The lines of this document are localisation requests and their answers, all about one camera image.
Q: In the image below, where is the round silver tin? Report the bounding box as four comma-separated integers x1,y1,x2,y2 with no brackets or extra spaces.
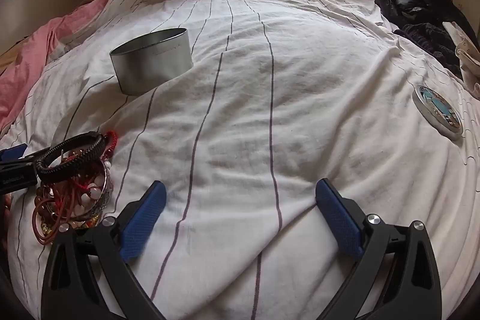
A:
110,28,194,96

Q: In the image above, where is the white bead bracelet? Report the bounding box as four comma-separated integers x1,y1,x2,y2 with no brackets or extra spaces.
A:
73,160,113,216

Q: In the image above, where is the black braided bracelet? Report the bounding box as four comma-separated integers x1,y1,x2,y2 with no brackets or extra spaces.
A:
35,131,108,186

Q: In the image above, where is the red string bracelet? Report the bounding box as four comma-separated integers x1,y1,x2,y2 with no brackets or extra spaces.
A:
100,130,119,160

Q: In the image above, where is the pink blanket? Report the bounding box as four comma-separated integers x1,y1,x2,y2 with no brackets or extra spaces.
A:
0,0,125,135

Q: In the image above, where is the round tin lid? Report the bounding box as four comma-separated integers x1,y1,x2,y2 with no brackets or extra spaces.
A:
412,85,464,140

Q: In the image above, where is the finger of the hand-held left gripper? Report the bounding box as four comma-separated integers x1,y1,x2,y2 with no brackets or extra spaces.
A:
0,159,40,174
0,144,29,161

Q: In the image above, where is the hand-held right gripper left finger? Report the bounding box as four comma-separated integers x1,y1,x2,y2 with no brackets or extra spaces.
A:
40,180,167,320

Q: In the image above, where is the red cord pendant necklace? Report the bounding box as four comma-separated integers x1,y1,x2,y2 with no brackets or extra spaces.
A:
31,188,99,246

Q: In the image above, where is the amber bead bracelet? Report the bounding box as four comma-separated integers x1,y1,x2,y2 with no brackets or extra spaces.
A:
31,185,57,231

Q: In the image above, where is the cream cloth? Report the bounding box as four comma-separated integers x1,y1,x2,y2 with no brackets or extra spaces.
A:
442,21,480,99

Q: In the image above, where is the white striped bed sheet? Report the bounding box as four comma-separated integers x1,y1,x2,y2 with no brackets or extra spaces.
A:
0,0,480,320

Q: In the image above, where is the dark knit garment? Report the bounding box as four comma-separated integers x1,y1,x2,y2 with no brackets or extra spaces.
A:
394,22,466,78

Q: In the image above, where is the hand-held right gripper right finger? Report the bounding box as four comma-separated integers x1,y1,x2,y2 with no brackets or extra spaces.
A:
315,178,443,320

